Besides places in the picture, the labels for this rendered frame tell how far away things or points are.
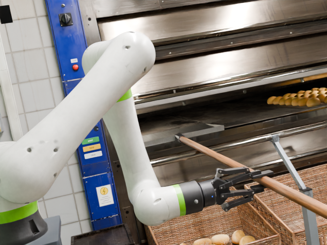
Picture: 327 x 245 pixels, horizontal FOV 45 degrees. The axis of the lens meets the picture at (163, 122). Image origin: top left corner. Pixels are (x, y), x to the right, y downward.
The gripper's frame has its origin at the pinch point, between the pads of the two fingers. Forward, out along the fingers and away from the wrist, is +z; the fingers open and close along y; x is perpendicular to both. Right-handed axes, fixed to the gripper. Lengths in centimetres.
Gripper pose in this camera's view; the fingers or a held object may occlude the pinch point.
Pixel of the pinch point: (262, 180)
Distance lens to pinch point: 125.3
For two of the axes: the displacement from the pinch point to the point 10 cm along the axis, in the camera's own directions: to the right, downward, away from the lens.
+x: 2.2, 0.8, -9.7
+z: 9.6, -1.9, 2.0
